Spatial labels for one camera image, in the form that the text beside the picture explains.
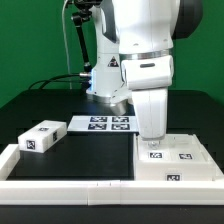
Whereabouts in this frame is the white cabinet body box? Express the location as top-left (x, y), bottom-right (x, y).
top-left (133, 137), bottom-right (216, 181)

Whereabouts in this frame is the white cabinet top block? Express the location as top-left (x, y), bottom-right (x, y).
top-left (18, 120), bottom-right (67, 153)

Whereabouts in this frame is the white cable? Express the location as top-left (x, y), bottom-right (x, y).
top-left (61, 0), bottom-right (74, 90)

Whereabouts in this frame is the black cable bundle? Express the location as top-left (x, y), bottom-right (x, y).
top-left (28, 73), bottom-right (92, 91)

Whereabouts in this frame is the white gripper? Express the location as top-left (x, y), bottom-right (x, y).
top-left (121, 55), bottom-right (174, 149)

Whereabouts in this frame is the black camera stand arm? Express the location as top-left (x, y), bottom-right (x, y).
top-left (67, 0), bottom-right (92, 72)

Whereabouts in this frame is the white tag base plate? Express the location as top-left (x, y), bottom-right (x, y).
top-left (68, 116), bottom-right (138, 132)

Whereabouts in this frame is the white cabinet door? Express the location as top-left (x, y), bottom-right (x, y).
top-left (137, 138), bottom-right (170, 161)
top-left (163, 134), bottom-right (206, 163)

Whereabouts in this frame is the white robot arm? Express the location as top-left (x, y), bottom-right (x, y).
top-left (87, 0), bottom-right (203, 147)

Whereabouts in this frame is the white U-shaped fence frame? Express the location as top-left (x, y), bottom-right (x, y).
top-left (0, 144), bottom-right (224, 205)

